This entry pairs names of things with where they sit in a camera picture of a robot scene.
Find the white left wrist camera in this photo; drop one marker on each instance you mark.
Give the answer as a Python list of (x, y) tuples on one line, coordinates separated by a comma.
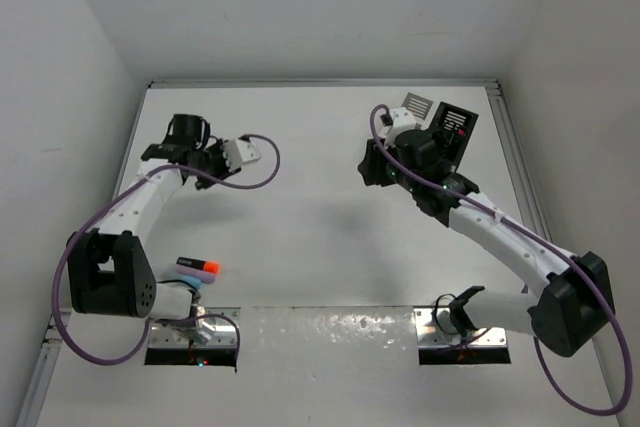
[(239, 152)]

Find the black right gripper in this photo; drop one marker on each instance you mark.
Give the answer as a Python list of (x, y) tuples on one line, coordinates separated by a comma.
[(372, 167)]

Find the metal base plate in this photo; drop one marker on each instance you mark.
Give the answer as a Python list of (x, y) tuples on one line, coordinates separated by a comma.
[(215, 328), (433, 332)]

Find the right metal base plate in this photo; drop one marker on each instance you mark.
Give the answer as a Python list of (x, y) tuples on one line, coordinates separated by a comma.
[(433, 332)]

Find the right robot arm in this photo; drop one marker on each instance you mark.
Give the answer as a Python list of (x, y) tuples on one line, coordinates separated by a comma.
[(569, 298)]

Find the black slotted organizer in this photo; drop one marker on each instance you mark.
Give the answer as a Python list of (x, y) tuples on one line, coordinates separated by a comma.
[(447, 119)]

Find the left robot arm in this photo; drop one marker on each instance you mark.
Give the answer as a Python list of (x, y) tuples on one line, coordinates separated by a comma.
[(108, 270)]

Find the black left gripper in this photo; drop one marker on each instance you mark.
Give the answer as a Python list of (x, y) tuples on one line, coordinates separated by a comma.
[(218, 150)]

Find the white slotted organizer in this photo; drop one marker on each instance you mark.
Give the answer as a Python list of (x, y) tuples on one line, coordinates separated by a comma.
[(418, 106)]

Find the purple highlighter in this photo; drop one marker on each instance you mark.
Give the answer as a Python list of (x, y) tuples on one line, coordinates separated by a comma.
[(206, 277)]

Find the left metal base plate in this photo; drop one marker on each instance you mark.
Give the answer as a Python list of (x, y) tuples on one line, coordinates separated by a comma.
[(215, 328)]

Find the orange capped highlighter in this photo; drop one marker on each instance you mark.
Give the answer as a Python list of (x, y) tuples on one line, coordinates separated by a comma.
[(197, 264)]

